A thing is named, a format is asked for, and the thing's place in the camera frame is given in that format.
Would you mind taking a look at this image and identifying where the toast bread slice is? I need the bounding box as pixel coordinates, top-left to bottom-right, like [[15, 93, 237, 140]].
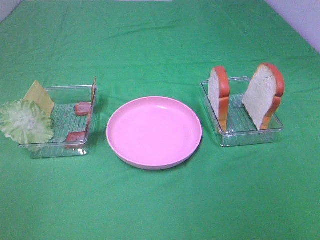
[[208, 66, 230, 132], [242, 63, 285, 130]]

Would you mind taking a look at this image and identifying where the bacon strip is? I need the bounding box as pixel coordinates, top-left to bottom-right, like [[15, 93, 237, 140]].
[[66, 116, 92, 143], [74, 77, 97, 118]]

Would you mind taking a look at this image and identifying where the bacon strip front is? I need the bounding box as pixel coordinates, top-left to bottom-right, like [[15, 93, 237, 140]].
[[66, 116, 92, 143]]

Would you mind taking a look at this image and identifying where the yellow cheese slice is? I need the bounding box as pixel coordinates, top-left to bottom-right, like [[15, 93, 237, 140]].
[[23, 80, 55, 117]]

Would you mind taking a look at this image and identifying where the green lettuce leaf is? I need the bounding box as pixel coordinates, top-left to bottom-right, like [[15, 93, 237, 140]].
[[0, 99, 54, 145]]

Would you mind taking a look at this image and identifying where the pink round plate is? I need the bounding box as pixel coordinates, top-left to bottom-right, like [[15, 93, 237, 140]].
[[105, 96, 203, 170]]

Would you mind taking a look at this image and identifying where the green tablecloth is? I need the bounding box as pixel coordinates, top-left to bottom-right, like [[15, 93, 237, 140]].
[[0, 0, 320, 240]]

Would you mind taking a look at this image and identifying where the clear right plastic container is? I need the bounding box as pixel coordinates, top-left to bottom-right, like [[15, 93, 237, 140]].
[[200, 76, 284, 147]]

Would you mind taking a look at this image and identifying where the clear plastic container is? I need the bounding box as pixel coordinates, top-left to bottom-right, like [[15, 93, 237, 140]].
[[200, 76, 284, 147], [18, 85, 98, 159]]

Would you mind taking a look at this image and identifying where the clear left plastic container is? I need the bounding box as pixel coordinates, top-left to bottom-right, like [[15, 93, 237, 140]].
[[18, 85, 98, 159]]

